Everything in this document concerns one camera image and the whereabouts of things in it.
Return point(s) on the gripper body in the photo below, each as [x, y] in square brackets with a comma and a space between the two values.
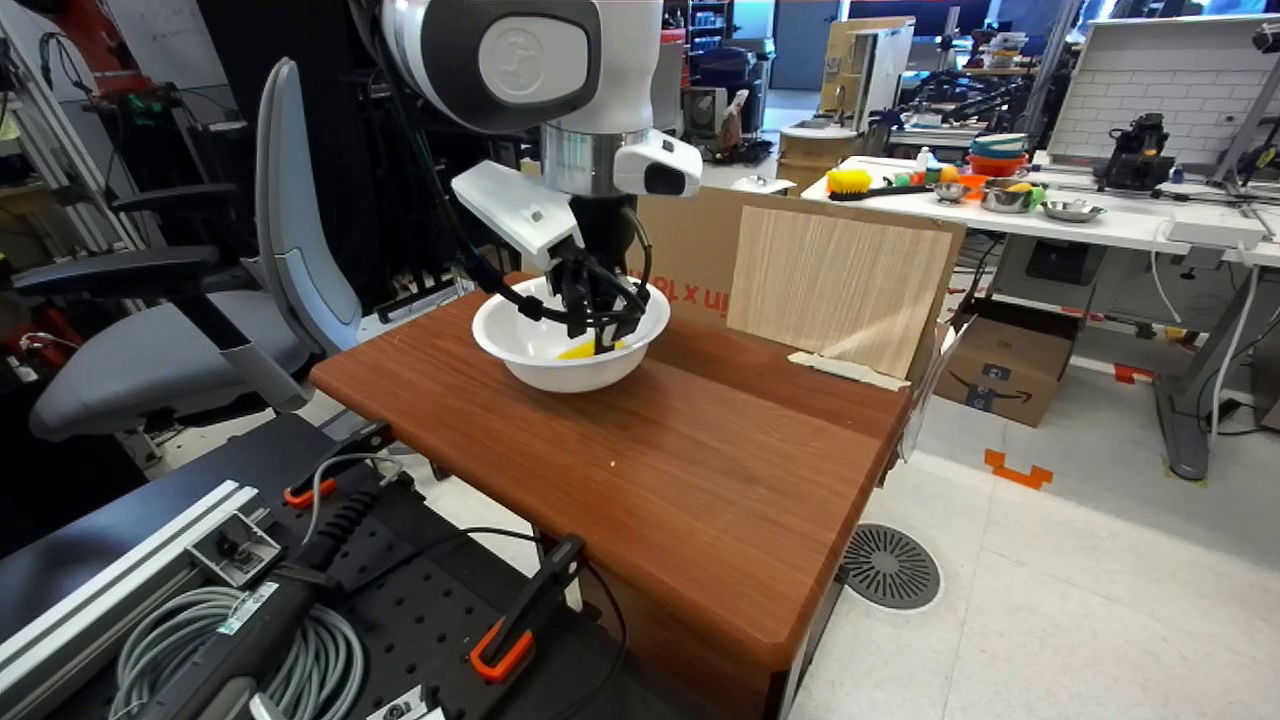
[603, 225]

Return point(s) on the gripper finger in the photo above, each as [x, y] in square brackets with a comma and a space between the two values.
[573, 290]
[618, 305]

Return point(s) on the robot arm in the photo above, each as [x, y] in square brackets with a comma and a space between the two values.
[520, 60]

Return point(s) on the yellow object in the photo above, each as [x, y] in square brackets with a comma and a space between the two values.
[580, 351]

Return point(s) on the white bowl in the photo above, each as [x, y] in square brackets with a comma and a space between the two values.
[540, 365]

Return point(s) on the small metal bowl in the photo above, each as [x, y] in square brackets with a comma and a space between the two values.
[949, 192]

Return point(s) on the metal bowl with fruit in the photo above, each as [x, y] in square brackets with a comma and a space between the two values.
[1005, 200]

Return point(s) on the shallow metal bowl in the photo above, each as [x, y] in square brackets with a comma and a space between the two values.
[1072, 211]

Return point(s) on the large cardboard box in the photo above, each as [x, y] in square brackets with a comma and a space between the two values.
[690, 250]

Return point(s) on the light wood panel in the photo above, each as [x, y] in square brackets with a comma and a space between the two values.
[840, 290]

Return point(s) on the yellow brush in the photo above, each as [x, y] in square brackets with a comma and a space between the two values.
[850, 181]

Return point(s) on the black and orange clamp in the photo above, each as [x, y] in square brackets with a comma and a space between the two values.
[515, 630]
[330, 470]

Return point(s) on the round floor vent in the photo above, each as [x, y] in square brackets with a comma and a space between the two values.
[890, 567]

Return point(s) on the small cardboard box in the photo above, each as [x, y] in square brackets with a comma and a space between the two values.
[1005, 370]

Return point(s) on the stack of coloured bowls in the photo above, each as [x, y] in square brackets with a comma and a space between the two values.
[998, 155]

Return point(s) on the grey office chair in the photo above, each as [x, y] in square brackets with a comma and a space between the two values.
[150, 360]

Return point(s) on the orange floor marker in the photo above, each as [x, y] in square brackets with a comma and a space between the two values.
[1018, 472]

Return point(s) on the white desk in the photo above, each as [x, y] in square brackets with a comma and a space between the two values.
[1130, 230]

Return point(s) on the black machine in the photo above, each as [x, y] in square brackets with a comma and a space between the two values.
[1135, 160]

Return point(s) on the white brick pattern panel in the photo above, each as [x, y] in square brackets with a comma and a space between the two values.
[1160, 80]

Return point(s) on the white power strip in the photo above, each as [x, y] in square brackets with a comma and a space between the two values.
[1215, 235]

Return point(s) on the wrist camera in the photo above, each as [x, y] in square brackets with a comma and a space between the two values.
[510, 208]

